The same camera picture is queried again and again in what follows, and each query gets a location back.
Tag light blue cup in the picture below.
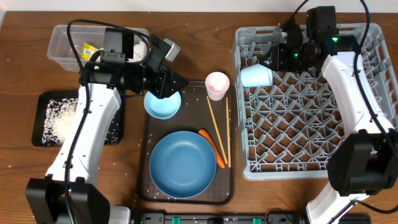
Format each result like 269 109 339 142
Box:
241 64 273 87

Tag light blue bowl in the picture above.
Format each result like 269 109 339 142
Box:
144 91 182 119

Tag white tissue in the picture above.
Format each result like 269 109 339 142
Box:
129 41 147 62

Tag pink cup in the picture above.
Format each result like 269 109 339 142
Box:
205 72 229 101

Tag yellow green snack wrapper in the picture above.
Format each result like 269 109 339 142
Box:
81 42 98 60

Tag dark blue plate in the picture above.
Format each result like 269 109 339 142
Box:
149 131 217 199

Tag white rice pile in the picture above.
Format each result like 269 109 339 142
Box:
41 98 121 147

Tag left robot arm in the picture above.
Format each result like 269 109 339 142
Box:
25 24 188 223

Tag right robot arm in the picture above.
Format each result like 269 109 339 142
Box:
261 6 397 223

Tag grey dishwasher rack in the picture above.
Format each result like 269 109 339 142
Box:
231 22 398 182

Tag brown serving tray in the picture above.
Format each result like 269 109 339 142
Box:
139 81 235 205

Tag wooden chopstick left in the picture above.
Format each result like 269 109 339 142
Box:
206 96 228 164

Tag clear plastic bin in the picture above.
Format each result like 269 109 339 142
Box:
47 25 143 72

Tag orange carrot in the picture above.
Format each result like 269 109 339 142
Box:
198 129 225 169

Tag black plastic tray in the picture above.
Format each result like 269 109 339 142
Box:
31 90 124 147

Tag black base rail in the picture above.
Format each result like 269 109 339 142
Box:
133 212 373 224

